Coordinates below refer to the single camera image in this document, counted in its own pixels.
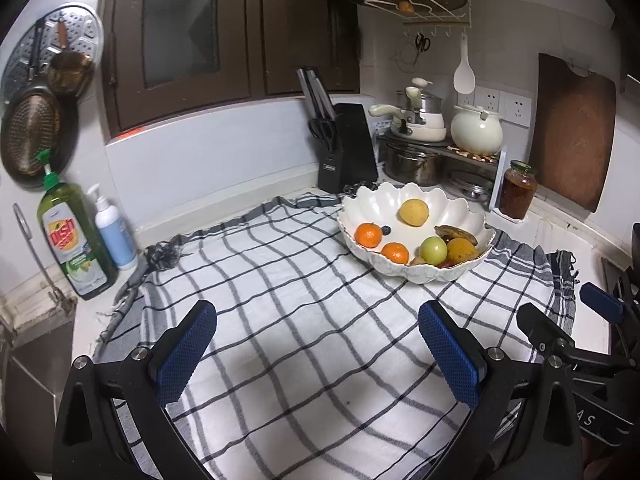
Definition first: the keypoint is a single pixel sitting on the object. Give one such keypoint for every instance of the woven trivet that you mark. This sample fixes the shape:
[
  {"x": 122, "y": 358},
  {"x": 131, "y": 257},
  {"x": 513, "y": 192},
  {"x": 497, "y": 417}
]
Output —
[{"x": 470, "y": 155}]

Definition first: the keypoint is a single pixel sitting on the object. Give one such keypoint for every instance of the white rice paddle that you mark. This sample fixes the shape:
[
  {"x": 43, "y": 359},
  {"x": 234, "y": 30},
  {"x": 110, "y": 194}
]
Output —
[{"x": 464, "y": 72}]

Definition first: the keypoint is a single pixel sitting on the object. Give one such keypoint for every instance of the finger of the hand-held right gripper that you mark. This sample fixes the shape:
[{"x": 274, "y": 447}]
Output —
[
  {"x": 600, "y": 300},
  {"x": 537, "y": 325}
]

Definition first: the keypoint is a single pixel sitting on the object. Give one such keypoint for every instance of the yellow mango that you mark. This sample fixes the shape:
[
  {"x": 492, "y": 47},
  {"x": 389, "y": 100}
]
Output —
[{"x": 461, "y": 251}]

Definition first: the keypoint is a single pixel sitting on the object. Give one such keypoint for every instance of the white blue pump bottle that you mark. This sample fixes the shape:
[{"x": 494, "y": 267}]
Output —
[{"x": 112, "y": 230}]

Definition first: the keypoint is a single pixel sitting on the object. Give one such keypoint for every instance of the green apple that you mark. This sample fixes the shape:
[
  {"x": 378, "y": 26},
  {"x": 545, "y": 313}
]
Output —
[{"x": 433, "y": 249}]

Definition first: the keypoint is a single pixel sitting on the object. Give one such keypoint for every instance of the grey kitchen shelf rack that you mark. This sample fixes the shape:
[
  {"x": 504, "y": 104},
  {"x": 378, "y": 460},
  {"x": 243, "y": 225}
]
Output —
[{"x": 500, "y": 180}]

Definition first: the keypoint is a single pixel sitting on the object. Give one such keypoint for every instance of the white ceramic casserole pot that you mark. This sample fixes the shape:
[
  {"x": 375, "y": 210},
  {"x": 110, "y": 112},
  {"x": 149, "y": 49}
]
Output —
[{"x": 476, "y": 127}]

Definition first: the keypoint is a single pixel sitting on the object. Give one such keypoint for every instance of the glass jar of red sauce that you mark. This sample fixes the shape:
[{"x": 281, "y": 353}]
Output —
[{"x": 518, "y": 190}]

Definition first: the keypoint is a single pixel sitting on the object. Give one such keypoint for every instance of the white scalloped bowl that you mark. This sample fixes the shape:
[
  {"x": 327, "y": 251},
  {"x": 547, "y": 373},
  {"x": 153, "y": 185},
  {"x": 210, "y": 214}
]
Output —
[{"x": 450, "y": 205}]

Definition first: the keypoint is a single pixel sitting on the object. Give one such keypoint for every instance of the green dish soap bottle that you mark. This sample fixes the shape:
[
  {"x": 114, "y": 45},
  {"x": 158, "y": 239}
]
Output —
[{"x": 75, "y": 240}]

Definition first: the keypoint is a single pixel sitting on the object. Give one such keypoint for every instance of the large stainless steel pot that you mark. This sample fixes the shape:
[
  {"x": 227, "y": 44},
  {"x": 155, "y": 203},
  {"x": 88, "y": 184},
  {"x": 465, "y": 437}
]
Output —
[{"x": 412, "y": 162}]

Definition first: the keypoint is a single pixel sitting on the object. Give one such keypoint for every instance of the black kitchen scissors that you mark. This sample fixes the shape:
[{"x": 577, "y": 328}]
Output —
[{"x": 322, "y": 129}]

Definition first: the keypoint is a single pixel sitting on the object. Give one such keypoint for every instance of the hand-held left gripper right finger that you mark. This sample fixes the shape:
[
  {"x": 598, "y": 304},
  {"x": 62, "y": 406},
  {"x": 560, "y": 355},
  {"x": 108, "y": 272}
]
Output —
[{"x": 450, "y": 360}]

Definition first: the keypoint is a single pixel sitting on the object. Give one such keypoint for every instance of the black knife block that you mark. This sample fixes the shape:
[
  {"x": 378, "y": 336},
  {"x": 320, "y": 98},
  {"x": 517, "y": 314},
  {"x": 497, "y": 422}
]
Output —
[{"x": 350, "y": 150}]

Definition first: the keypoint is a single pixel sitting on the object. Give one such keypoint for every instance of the perforated steel steamer plate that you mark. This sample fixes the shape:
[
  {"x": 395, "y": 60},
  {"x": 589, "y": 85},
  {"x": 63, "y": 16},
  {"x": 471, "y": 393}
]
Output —
[{"x": 80, "y": 25}]

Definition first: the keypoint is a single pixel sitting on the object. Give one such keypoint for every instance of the cream saucepan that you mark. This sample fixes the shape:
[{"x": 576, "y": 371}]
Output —
[{"x": 425, "y": 132}]

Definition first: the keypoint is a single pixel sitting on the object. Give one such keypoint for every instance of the small red fruit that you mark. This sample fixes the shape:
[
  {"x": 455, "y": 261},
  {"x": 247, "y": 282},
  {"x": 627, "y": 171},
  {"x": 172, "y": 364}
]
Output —
[{"x": 446, "y": 263}]

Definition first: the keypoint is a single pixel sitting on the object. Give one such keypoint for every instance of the brown wooden cabinet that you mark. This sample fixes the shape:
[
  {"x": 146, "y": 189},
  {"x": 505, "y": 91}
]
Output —
[{"x": 180, "y": 35}]

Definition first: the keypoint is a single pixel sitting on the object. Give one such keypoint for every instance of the small hanging scissors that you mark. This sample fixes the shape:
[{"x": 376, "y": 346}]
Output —
[{"x": 422, "y": 42}]

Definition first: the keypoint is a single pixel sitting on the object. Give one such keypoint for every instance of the black white checked cloth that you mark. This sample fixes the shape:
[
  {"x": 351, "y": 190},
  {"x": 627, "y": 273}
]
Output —
[{"x": 300, "y": 310}]

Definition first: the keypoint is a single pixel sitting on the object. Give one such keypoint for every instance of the orange mandarin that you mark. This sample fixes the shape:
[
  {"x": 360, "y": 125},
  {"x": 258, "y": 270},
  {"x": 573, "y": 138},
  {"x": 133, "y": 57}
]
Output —
[
  {"x": 368, "y": 234},
  {"x": 395, "y": 253}
]

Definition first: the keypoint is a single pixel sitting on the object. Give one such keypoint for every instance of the white wall socket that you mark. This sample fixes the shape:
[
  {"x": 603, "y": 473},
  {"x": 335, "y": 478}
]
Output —
[
  {"x": 487, "y": 99},
  {"x": 517, "y": 109}
]

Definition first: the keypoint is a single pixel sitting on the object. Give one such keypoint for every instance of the brown wooden cutting board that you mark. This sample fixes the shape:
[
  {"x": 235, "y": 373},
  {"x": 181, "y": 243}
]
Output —
[{"x": 575, "y": 130}]

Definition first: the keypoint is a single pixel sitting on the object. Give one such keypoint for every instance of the dark hanging frying pan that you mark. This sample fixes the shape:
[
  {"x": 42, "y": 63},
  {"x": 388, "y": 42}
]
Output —
[{"x": 35, "y": 130}]

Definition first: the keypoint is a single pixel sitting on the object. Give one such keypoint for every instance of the yellow citrus fruit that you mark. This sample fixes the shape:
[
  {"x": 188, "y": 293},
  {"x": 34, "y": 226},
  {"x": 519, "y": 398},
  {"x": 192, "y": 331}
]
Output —
[{"x": 413, "y": 211}]

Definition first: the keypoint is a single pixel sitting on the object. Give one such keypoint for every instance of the stainless steel lid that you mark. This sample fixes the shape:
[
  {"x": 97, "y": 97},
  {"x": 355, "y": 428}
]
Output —
[{"x": 467, "y": 187}]

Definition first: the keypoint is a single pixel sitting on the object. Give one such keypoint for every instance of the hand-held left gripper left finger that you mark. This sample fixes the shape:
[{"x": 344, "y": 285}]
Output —
[{"x": 185, "y": 355}]

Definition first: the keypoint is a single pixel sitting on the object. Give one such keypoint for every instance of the spotted ripe banana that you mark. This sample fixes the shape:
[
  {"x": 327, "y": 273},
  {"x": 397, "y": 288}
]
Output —
[{"x": 455, "y": 232}]

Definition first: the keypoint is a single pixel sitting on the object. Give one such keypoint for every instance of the copper pot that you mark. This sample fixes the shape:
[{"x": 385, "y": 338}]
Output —
[{"x": 70, "y": 70}]

